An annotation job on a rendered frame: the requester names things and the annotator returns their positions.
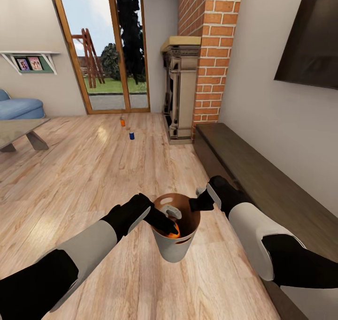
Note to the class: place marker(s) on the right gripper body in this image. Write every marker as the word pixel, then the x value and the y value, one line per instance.
pixel 199 204

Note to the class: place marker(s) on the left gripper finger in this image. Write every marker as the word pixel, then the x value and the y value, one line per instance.
pixel 174 231

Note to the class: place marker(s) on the trash can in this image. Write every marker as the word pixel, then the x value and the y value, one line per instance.
pixel 174 250

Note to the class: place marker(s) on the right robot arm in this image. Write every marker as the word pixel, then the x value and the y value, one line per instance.
pixel 308 279

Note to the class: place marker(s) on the picture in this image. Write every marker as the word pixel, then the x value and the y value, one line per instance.
pixel 23 63
pixel 34 63

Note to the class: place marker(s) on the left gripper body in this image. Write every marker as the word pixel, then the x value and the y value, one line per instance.
pixel 163 223

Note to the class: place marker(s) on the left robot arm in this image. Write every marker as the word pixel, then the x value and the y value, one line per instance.
pixel 45 285

